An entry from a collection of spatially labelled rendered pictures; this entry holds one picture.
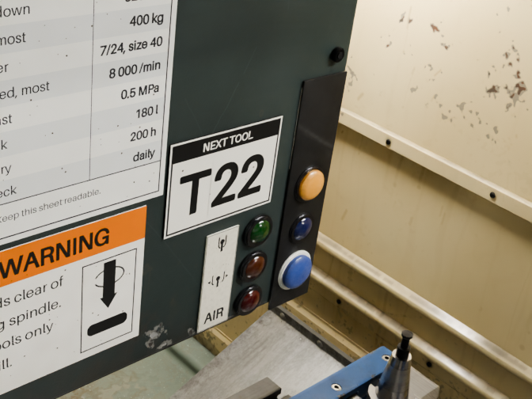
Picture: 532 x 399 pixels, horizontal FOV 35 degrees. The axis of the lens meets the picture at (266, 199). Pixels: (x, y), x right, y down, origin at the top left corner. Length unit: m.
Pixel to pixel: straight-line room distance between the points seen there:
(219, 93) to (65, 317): 0.17
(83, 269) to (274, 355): 1.31
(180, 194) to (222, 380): 1.28
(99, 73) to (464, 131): 1.01
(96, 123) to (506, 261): 1.05
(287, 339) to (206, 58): 1.36
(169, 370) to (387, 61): 1.00
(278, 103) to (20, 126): 0.20
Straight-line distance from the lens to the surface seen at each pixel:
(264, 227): 0.63
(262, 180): 0.61
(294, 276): 0.68
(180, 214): 0.57
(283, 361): 1.82
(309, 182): 0.64
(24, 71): 0.46
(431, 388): 1.22
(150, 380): 2.10
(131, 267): 0.57
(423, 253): 1.55
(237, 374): 1.82
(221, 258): 0.62
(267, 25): 0.56
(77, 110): 0.49
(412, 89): 1.48
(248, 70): 0.56
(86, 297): 0.56
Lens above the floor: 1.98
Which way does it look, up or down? 29 degrees down
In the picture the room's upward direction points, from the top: 8 degrees clockwise
